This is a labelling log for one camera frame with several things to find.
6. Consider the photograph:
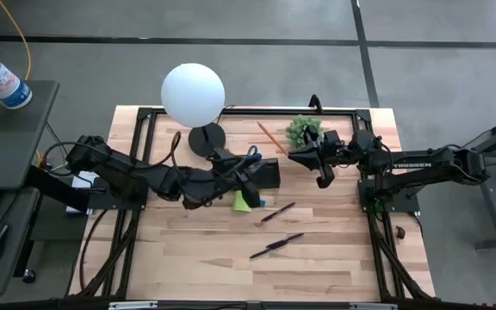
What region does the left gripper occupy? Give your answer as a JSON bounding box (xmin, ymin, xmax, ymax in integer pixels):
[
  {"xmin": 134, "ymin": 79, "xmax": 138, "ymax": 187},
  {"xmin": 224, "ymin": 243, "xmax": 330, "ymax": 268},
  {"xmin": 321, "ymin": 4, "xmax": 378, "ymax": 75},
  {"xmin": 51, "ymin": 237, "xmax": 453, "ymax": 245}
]
[{"xmin": 183, "ymin": 147, "xmax": 263, "ymax": 211}]

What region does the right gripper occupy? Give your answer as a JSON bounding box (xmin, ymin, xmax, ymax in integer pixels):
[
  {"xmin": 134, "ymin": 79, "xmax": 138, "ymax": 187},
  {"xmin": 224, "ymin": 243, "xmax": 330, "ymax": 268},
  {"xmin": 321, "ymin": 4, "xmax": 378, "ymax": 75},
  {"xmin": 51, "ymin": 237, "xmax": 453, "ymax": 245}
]
[{"xmin": 288, "ymin": 123, "xmax": 355, "ymax": 189}]

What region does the green sticky note pad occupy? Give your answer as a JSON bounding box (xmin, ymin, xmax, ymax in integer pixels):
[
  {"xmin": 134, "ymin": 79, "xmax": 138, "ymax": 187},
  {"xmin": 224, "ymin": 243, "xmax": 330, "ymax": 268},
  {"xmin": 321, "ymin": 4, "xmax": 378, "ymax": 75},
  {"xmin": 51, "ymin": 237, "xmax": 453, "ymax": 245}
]
[{"xmin": 232, "ymin": 189, "xmax": 253, "ymax": 214}]

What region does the orange pencil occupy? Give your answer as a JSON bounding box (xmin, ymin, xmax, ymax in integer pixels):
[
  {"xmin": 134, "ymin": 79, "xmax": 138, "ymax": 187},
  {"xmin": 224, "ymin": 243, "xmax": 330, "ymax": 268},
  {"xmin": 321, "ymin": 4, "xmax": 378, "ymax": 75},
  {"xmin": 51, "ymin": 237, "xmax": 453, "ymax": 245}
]
[{"xmin": 256, "ymin": 121, "xmax": 289, "ymax": 156}]

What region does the plain black pen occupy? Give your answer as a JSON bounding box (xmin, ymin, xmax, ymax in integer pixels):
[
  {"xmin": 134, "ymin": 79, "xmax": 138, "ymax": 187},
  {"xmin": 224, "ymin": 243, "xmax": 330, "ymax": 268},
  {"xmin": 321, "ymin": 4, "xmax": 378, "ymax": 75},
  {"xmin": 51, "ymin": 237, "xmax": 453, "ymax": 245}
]
[
  {"xmin": 267, "ymin": 232, "xmax": 306, "ymax": 250},
  {"xmin": 259, "ymin": 201, "xmax": 297, "ymax": 224}
]

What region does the black pen with scale print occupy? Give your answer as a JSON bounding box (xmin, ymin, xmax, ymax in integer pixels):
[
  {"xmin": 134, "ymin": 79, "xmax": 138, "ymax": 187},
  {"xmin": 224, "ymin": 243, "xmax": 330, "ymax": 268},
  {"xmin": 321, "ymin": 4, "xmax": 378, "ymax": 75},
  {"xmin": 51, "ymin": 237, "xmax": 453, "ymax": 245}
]
[{"xmin": 249, "ymin": 240, "xmax": 288, "ymax": 260}]

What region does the black mesh desk organizer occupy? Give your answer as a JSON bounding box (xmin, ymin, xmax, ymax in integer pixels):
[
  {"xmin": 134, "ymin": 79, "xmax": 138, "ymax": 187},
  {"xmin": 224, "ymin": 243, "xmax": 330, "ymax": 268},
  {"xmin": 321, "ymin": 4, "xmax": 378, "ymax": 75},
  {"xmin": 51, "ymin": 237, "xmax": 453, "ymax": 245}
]
[{"xmin": 247, "ymin": 157, "xmax": 282, "ymax": 190}]

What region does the green potted plant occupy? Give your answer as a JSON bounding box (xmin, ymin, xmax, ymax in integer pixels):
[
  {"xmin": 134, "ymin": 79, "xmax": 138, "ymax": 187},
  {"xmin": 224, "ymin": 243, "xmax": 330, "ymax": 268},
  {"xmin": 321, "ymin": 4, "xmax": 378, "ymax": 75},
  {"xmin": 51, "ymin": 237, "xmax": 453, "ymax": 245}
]
[{"xmin": 284, "ymin": 114, "xmax": 325, "ymax": 150}]

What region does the white globe table lamp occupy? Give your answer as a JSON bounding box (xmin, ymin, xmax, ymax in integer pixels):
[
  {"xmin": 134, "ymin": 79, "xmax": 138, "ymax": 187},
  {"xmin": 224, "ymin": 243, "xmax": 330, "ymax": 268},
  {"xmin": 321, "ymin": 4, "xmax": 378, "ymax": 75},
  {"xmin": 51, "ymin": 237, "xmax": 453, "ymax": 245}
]
[{"xmin": 160, "ymin": 62, "xmax": 227, "ymax": 158}]

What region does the white paper box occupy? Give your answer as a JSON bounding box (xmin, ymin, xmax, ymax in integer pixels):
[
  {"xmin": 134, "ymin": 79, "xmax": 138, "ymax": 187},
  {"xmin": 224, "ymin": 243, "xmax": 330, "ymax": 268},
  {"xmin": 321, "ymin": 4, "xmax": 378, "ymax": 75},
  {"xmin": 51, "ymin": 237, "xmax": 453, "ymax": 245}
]
[{"xmin": 71, "ymin": 171, "xmax": 98, "ymax": 214}]

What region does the black side desk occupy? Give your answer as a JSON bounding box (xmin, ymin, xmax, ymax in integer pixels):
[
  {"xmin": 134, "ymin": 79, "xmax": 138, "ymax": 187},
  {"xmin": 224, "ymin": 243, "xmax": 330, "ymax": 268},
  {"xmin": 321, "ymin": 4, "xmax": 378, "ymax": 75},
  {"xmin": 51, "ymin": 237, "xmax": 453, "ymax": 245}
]
[{"xmin": 0, "ymin": 79, "xmax": 60, "ymax": 298}]

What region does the black frame clamp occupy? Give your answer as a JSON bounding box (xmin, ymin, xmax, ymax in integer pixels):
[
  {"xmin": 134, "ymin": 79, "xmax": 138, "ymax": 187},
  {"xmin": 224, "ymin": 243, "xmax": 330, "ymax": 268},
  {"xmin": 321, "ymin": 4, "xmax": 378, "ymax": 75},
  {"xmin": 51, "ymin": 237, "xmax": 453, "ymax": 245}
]
[{"xmin": 308, "ymin": 94, "xmax": 324, "ymax": 115}]

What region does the black aluminium table frame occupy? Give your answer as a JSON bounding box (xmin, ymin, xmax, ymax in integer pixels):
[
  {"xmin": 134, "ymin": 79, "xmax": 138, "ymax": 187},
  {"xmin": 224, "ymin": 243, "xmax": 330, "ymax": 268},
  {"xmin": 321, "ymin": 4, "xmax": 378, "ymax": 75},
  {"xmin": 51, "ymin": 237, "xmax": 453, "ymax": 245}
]
[{"xmin": 69, "ymin": 106, "xmax": 437, "ymax": 302}]

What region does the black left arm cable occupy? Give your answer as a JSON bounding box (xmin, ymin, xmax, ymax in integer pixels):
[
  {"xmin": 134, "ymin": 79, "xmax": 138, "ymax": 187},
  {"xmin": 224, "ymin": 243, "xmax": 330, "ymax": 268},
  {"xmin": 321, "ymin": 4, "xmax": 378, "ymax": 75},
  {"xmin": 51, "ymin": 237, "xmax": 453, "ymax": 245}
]
[{"xmin": 151, "ymin": 130, "xmax": 183, "ymax": 170}]

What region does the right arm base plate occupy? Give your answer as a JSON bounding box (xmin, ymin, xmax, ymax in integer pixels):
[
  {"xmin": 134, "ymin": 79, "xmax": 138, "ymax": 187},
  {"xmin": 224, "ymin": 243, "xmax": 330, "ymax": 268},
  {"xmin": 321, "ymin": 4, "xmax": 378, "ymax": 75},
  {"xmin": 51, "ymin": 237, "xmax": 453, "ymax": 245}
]
[{"xmin": 358, "ymin": 177, "xmax": 421, "ymax": 214}]

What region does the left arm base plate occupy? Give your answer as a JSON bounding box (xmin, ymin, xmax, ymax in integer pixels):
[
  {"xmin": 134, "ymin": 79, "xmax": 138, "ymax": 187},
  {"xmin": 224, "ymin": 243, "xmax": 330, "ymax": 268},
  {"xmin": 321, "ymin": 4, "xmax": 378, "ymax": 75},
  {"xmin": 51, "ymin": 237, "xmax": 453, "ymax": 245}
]
[{"xmin": 87, "ymin": 180, "xmax": 150, "ymax": 212}]

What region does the silver metal bracket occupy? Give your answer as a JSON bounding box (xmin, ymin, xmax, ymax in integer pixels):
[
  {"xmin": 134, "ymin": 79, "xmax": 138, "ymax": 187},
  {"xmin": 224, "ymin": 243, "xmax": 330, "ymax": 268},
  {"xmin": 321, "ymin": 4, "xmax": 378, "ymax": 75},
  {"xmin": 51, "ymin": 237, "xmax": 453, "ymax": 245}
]
[
  {"xmin": 108, "ymin": 301, "xmax": 158, "ymax": 310},
  {"xmin": 349, "ymin": 302, "xmax": 399, "ymax": 310}
]

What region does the yellow cable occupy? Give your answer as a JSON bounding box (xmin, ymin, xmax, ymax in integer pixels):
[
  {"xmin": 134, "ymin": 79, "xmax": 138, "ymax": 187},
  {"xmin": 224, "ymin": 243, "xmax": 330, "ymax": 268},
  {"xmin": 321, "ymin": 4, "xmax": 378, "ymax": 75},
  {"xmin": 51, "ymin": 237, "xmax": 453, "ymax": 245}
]
[{"xmin": 0, "ymin": 0, "xmax": 33, "ymax": 82}]

